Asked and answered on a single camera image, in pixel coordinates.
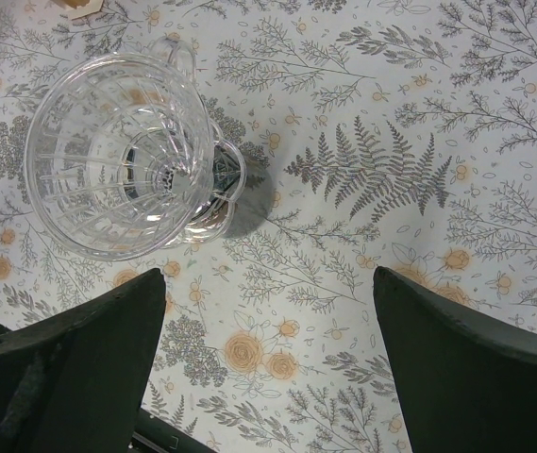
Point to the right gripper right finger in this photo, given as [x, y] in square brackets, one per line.
[466, 382]

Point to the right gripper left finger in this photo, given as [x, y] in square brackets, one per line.
[74, 382]

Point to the clear glass dripper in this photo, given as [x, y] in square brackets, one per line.
[122, 158]

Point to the brown coffee filter stack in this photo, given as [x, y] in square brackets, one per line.
[76, 9]

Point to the floral tablecloth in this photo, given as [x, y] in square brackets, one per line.
[390, 133]

